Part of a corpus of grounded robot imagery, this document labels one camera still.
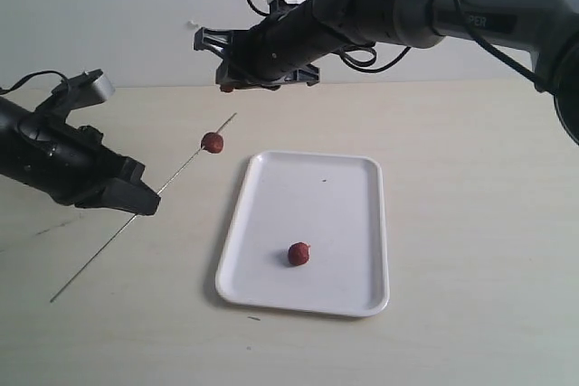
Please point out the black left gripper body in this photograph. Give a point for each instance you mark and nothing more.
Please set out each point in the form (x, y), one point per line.
(66, 162)

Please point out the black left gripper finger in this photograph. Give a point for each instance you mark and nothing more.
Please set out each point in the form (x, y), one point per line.
(120, 195)

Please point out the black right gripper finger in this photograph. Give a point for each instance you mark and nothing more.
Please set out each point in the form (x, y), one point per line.
(227, 74)
(215, 41)

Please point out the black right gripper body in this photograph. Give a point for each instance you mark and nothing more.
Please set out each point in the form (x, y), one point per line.
(286, 41)

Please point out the red meat ball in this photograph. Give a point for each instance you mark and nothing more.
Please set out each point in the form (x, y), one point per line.
(212, 142)
(226, 88)
(298, 254)

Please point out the thin metal skewer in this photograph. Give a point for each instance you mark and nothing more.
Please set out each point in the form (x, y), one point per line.
(126, 224)

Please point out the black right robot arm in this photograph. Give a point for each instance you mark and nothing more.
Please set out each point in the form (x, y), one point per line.
(538, 39)

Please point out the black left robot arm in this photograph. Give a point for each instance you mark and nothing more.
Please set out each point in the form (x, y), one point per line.
(13, 117)

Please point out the white rectangular plastic tray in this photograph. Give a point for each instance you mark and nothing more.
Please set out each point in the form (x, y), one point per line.
(333, 203)

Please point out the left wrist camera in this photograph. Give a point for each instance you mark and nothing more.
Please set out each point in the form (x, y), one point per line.
(90, 88)

